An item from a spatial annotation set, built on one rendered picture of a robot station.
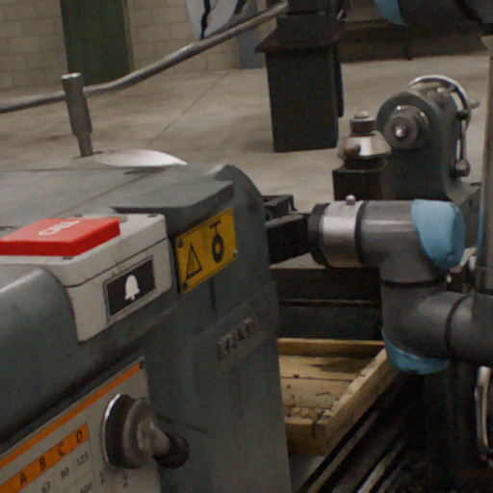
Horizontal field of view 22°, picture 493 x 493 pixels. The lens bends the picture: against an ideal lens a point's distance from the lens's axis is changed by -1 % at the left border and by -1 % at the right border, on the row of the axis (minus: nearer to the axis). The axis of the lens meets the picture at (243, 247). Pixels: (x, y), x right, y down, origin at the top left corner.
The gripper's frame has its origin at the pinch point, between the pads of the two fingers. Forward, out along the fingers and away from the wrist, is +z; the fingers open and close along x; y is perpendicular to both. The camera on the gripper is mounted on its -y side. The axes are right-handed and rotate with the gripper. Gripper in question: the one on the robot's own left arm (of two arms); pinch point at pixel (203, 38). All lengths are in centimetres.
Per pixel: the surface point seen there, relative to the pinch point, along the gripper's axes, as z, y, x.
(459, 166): 35, 113, -10
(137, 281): 5, -49, -20
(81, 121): 10.6, -7.6, 7.9
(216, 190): 2.2, -34.4, -18.0
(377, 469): 54, 28, -27
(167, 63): 2.9, -3.1, 2.0
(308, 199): 205, 545, 138
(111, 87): 6.6, -5.6, 6.4
